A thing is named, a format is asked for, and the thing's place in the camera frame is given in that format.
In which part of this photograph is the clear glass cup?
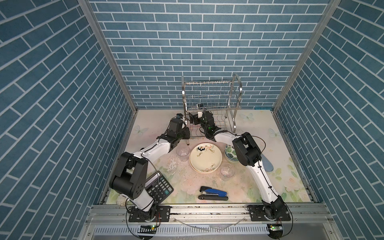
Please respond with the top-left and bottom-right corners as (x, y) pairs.
(176, 145), (191, 162)
(220, 163), (236, 181)

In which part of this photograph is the white plate with painted design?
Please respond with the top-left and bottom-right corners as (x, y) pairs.
(189, 143), (223, 174)

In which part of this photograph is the steel two-tier dish rack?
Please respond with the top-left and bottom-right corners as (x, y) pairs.
(182, 74), (243, 139)

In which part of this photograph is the green leaf pattern bowl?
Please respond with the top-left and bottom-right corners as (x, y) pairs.
(225, 145), (239, 163)

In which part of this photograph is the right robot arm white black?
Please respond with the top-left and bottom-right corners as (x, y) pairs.
(188, 110), (292, 221)

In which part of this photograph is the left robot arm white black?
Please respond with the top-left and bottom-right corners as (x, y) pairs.
(109, 114), (190, 213)

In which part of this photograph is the black calculator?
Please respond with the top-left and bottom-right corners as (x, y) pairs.
(145, 171), (174, 205)

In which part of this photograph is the blue black stapler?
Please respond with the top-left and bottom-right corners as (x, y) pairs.
(198, 186), (229, 201)

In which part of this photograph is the white cloth rag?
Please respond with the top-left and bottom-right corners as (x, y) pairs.
(116, 194), (130, 207)

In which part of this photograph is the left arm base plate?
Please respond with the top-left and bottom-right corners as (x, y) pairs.
(128, 206), (171, 223)

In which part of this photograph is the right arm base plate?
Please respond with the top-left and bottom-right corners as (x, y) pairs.
(246, 205), (292, 222)

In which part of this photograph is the aluminium front rail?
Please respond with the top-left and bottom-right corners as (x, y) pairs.
(85, 203), (334, 227)

